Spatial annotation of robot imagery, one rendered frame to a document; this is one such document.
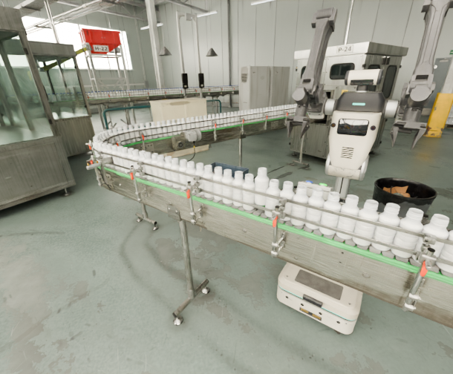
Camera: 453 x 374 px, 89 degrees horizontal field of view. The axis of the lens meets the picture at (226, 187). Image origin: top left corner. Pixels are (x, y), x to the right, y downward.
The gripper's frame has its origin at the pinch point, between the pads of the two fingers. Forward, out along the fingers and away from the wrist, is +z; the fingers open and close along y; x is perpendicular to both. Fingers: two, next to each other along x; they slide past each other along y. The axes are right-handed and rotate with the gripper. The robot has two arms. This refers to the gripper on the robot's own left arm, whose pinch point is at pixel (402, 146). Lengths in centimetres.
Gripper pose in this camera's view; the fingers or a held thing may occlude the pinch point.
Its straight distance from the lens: 117.4
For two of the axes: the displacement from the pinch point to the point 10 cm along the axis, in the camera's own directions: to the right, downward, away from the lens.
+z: -2.7, 9.6, 0.2
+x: 4.5, 1.0, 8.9
